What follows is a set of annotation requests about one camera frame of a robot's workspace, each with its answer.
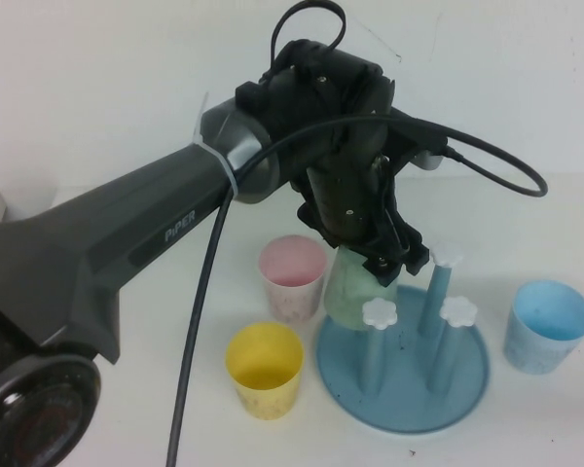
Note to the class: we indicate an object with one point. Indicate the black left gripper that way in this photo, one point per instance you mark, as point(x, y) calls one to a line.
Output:
point(345, 194)

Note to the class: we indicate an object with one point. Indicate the green plastic cup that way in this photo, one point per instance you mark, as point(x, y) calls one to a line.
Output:
point(350, 297)

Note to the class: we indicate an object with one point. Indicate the pink plastic cup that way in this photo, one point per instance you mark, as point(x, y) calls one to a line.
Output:
point(289, 301)

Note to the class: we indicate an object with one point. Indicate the blue cup stand white caps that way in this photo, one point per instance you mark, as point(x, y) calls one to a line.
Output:
point(409, 389)

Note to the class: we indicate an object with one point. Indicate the blue plastic cup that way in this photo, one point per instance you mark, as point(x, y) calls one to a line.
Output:
point(533, 350)

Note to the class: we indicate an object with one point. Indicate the yellow plastic cup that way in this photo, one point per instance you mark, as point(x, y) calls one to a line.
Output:
point(265, 394)

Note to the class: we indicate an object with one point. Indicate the white zip tie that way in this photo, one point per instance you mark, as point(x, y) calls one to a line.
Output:
point(213, 146)

